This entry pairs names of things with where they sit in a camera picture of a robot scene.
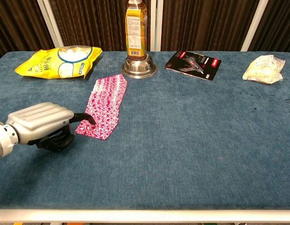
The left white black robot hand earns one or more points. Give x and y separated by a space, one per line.
41 119

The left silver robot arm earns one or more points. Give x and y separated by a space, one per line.
3 140

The yellow snack bag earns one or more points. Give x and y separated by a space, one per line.
51 64

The dark brown curtain panel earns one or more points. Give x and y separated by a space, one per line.
278 25
93 23
18 25
205 23

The stainless steel bowl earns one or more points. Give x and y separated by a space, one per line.
140 69

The amber drink bottle yellow cap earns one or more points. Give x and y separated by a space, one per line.
136 30

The blue table mat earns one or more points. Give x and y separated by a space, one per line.
170 152

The black glue gun package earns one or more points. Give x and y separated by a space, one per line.
194 65

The clear wrapped bread package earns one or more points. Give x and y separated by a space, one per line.
263 69

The white frame post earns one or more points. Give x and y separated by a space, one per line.
156 23
253 25
51 23

